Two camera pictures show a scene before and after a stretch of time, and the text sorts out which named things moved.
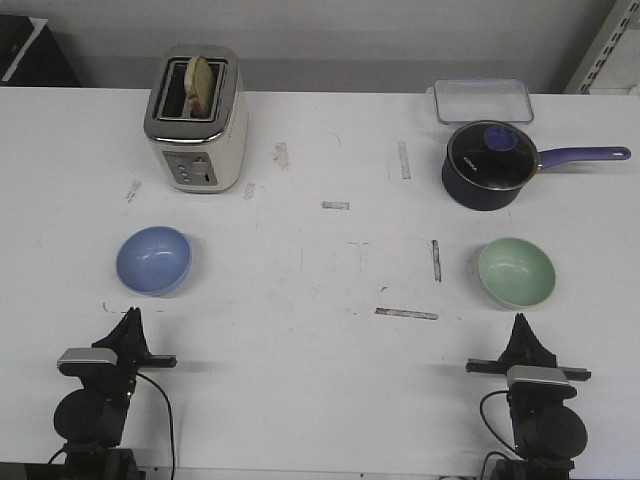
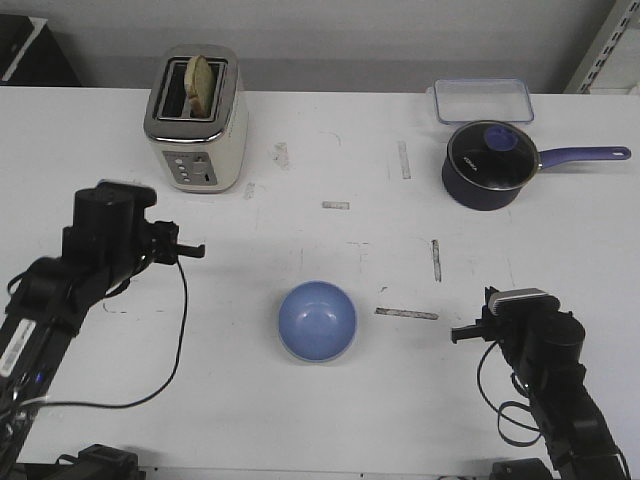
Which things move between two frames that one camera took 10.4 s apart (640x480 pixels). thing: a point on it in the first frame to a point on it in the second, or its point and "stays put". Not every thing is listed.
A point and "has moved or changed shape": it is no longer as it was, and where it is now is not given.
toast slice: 199,86 stays put
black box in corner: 31,55 stays put
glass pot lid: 492,155 stays put
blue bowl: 154,260 has moved or changed shape
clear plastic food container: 481,100 stays put
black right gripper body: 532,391 to 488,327
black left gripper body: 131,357 to 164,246
